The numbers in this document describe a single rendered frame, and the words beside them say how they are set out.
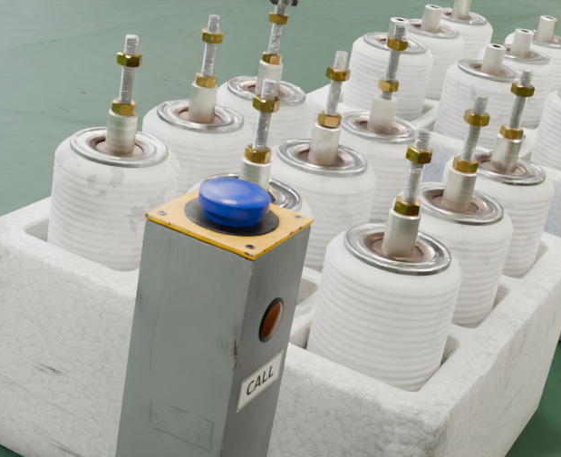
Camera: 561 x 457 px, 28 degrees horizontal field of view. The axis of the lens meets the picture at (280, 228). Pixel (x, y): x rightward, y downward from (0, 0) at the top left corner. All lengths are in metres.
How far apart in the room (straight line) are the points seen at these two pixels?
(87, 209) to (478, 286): 0.30
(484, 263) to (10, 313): 0.36
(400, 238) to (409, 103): 0.57
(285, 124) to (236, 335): 0.46
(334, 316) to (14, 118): 0.96
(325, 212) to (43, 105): 0.89
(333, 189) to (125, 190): 0.16
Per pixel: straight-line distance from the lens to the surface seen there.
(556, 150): 1.27
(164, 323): 0.64
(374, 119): 1.02
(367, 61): 1.32
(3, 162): 1.51
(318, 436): 0.78
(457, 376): 0.80
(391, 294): 0.75
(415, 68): 1.32
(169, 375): 0.65
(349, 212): 0.91
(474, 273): 0.87
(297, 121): 1.05
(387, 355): 0.77
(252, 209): 0.61
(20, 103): 1.73
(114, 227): 0.86
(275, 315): 0.64
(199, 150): 0.94
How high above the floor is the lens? 0.56
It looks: 23 degrees down
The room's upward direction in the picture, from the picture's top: 10 degrees clockwise
